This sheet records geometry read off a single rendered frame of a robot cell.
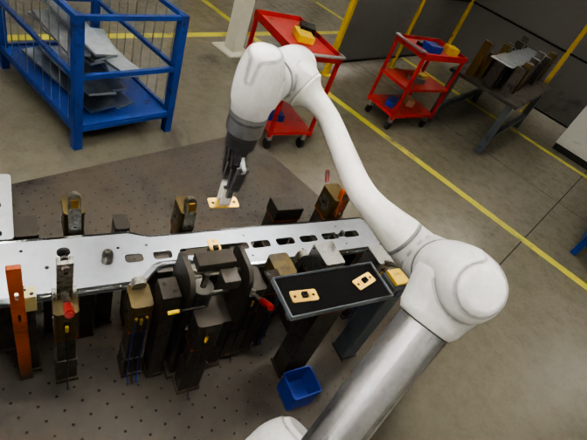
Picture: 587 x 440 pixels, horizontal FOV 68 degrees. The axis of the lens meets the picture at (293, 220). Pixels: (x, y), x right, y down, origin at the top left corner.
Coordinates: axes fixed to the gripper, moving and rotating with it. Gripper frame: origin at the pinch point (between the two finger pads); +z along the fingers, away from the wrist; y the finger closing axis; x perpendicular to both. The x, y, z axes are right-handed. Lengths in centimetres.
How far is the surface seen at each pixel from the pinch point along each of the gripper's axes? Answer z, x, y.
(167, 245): 33.2, 10.1, 9.7
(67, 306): 16.7, 39.6, -18.7
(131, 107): 127, -13, 222
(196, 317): 23.6, 9.4, -23.0
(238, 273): 20.0, -4.5, -13.3
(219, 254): 13.6, 1.8, -10.5
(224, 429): 61, -1, -42
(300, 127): 128, -155, 207
